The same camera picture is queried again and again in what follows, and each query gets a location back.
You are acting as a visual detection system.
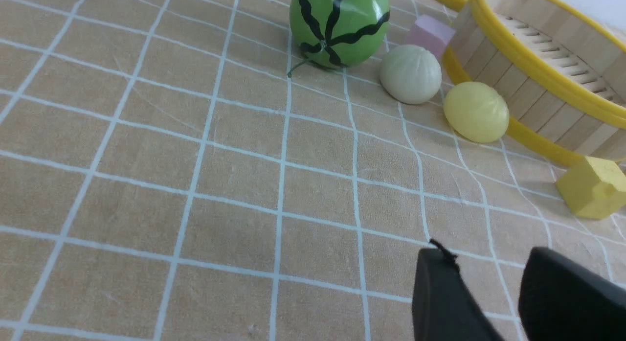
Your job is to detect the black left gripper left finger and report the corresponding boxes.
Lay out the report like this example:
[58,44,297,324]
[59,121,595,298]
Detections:
[412,239,503,341]

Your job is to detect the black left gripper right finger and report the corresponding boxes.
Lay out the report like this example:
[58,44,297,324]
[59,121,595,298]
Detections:
[518,247,626,341]

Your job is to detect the yellow steamed bun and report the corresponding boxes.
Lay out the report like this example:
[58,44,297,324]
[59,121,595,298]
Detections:
[443,82,510,143]

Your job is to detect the white steamed bun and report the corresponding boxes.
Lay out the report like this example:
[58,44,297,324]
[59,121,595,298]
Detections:
[380,45,442,105]

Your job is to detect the yellow foam block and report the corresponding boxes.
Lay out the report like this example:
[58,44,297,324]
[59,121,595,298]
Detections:
[555,156,626,219]

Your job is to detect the pink foam cube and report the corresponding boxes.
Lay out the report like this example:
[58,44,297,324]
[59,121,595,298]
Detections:
[402,15,455,61]

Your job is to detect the green toy watermelon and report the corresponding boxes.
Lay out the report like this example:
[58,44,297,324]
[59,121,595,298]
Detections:
[288,0,391,77]

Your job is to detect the orange checkered tablecloth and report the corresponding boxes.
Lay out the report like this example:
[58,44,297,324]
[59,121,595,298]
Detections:
[0,0,625,341]

